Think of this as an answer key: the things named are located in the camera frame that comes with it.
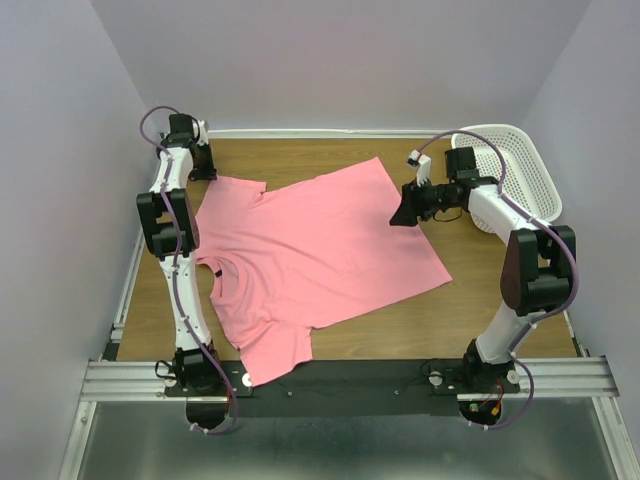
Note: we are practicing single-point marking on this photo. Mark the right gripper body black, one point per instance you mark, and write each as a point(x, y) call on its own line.
point(415, 201)

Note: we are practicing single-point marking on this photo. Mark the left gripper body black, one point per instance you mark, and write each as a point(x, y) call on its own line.
point(203, 167)

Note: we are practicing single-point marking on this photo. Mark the white perforated plastic basket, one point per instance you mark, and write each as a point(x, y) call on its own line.
point(527, 179)

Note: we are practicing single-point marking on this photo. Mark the pink t shirt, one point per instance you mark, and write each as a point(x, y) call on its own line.
point(305, 257)

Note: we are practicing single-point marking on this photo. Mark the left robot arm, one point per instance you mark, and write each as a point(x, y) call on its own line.
point(171, 235)

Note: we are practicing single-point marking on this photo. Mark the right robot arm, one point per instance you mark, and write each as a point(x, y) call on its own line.
point(538, 274)

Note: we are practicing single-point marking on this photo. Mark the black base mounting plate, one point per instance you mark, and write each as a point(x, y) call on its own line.
point(336, 388)

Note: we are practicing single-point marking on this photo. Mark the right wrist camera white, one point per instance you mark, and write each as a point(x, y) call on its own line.
point(421, 163)

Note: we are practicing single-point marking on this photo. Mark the aluminium frame rail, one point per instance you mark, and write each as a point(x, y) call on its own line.
point(560, 425)

